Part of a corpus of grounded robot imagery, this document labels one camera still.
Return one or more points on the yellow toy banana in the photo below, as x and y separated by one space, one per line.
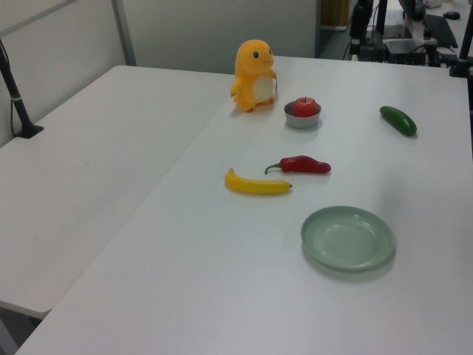
255 186

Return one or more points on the pale green plastic plate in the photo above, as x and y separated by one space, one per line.
347 238

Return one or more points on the red toy chili pepper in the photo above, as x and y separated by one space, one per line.
305 165

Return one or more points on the small grey bowl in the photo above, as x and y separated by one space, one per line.
302 122

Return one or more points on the red toy apple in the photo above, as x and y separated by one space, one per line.
305 108

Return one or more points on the orange plush dinosaur toy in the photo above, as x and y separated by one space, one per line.
253 79

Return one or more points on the green toy cucumber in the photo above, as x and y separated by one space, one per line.
398 120

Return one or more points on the yellow brown cabinet panel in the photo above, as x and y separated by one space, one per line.
333 13

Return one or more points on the black equipment on stand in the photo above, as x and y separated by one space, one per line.
358 22

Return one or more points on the black box device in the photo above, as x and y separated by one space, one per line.
404 50

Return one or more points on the black computer mouse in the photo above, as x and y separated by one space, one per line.
451 15

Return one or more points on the black camera pole with base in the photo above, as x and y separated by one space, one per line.
462 55
20 111

